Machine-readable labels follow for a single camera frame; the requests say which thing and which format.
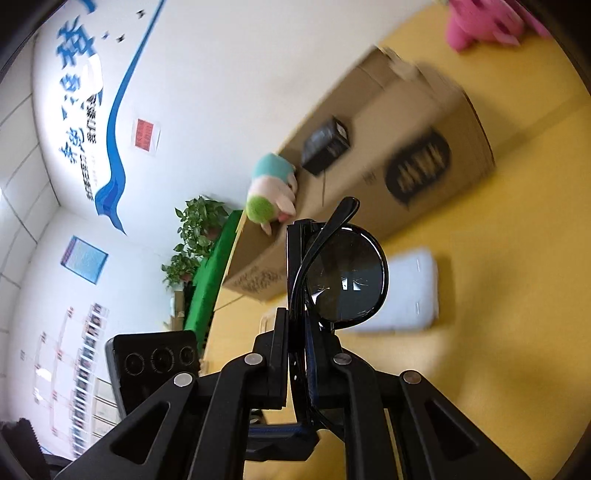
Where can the green cloth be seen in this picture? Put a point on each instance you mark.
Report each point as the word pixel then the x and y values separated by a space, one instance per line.
pixel 207 282

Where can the black tracking camera box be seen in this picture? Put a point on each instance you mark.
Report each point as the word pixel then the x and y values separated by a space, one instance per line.
pixel 139 364

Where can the green potted plant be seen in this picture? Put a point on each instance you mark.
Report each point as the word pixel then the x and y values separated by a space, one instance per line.
pixel 201 220

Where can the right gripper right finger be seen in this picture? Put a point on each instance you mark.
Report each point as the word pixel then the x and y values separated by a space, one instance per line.
pixel 394 426

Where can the long cardboard box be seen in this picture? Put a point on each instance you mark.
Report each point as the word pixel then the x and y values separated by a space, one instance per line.
pixel 415 141

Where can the pink bear plush toy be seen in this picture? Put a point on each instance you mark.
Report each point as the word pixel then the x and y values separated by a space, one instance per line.
pixel 504 22

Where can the photo chart on wall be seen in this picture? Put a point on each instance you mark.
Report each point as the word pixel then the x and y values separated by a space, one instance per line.
pixel 55 374

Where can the red and white wall notice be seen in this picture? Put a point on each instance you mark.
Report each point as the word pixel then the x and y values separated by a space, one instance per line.
pixel 146 135

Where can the black charger box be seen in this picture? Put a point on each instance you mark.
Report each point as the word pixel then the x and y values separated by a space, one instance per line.
pixel 325 146

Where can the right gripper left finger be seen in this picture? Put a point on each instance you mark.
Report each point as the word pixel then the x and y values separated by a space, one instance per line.
pixel 194 427

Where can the teal and pink plush toy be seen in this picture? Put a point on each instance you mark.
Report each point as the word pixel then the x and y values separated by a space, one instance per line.
pixel 272 193

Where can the white power bank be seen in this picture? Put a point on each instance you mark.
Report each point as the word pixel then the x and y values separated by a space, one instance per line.
pixel 412 302

